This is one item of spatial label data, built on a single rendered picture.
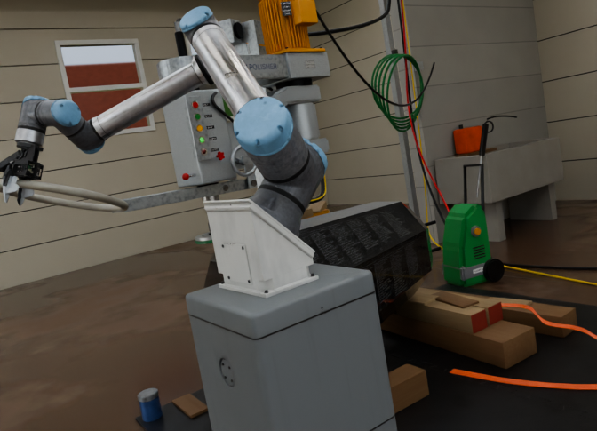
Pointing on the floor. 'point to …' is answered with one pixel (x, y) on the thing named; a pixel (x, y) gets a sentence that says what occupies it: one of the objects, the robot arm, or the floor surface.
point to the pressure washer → (468, 243)
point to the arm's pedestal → (294, 355)
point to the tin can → (149, 404)
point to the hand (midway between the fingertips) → (11, 200)
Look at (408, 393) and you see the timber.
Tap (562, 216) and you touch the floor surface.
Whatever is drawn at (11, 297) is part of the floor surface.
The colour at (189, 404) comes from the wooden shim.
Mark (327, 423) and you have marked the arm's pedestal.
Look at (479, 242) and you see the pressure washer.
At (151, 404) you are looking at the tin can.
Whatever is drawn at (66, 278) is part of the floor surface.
